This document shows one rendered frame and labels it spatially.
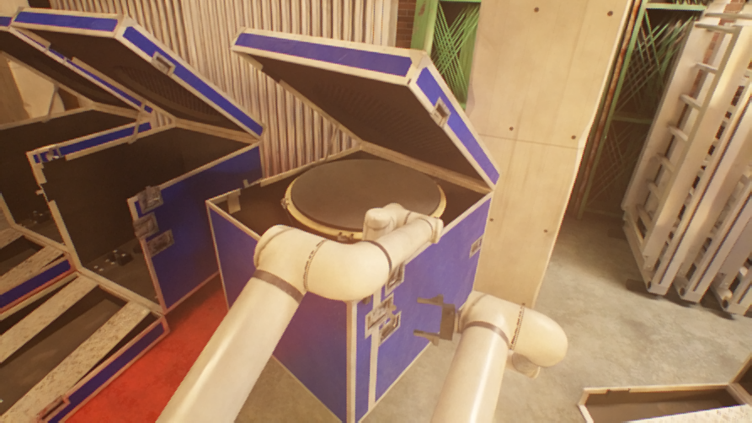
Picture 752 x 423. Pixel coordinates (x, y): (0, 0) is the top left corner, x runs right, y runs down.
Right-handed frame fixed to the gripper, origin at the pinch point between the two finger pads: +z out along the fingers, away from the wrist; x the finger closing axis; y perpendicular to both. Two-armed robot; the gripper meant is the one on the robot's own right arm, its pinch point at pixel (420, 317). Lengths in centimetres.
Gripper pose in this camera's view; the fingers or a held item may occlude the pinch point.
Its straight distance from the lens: 156.1
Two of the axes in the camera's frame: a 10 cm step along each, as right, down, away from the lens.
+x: -1.0, 9.9, 0.6
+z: -9.8, -1.1, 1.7
